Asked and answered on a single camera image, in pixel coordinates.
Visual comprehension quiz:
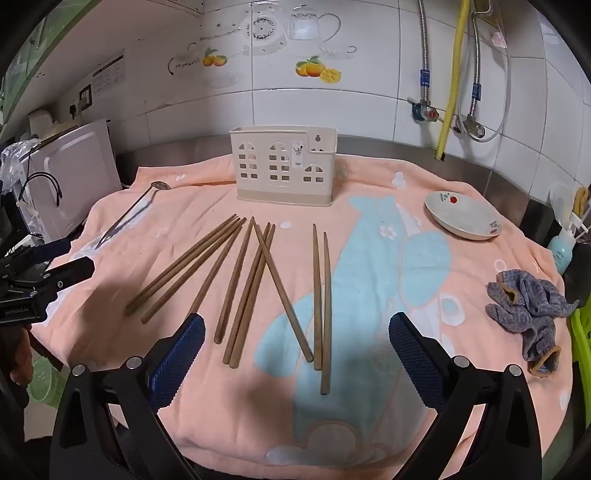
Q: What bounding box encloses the person's left hand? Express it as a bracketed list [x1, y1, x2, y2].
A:
[7, 323, 35, 386]

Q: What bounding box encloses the peach printed towel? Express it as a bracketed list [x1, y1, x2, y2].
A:
[34, 154, 575, 467]

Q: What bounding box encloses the yellow gas hose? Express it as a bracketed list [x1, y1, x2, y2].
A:
[434, 0, 472, 162]

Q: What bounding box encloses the cream bag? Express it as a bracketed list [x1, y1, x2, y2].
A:
[25, 108, 63, 139]

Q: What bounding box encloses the metal slotted spoon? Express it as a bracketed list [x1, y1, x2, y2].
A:
[95, 181, 172, 250]

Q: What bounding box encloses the row of wooden chopsticks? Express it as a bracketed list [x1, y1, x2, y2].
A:
[124, 213, 333, 396]

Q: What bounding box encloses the green window frame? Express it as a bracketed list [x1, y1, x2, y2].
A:
[0, 0, 102, 125]

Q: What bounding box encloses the black cable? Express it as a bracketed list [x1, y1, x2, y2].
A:
[21, 172, 63, 208]

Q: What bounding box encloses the metal water valve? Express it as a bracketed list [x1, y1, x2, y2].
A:
[455, 114, 486, 141]

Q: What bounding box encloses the white wall notice sticker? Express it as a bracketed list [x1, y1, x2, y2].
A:
[91, 54, 126, 95]

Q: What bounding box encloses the light blue bottle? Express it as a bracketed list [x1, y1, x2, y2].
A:
[547, 228, 575, 275]

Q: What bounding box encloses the bright green plastic basket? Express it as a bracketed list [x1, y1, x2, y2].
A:
[569, 302, 591, 370]

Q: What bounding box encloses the red-handled water valve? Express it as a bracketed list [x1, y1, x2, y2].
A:
[406, 96, 444, 124]

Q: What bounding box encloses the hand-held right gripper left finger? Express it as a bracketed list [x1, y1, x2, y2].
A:
[48, 313, 206, 480]

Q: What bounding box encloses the white flower-print dish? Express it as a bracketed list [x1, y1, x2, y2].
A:
[425, 191, 504, 241]

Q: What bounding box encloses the clear plastic bag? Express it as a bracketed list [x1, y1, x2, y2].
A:
[0, 141, 42, 195]

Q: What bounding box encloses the beige plastic utensil holder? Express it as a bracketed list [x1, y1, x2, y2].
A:
[229, 126, 339, 208]

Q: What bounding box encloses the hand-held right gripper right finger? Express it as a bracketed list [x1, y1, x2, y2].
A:
[388, 311, 543, 480]

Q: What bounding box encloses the white microwave oven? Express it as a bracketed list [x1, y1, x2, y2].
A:
[28, 119, 123, 243]

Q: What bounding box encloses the white bottle with brushes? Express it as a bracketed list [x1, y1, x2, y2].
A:
[549, 180, 578, 232]

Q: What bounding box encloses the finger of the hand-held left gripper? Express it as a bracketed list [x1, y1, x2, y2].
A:
[0, 237, 74, 278]
[27, 257, 96, 302]

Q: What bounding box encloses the pale green plastic basket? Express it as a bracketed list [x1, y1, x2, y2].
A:
[28, 357, 70, 411]

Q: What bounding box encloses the grey knitted cloth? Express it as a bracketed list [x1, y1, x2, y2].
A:
[486, 270, 580, 377]

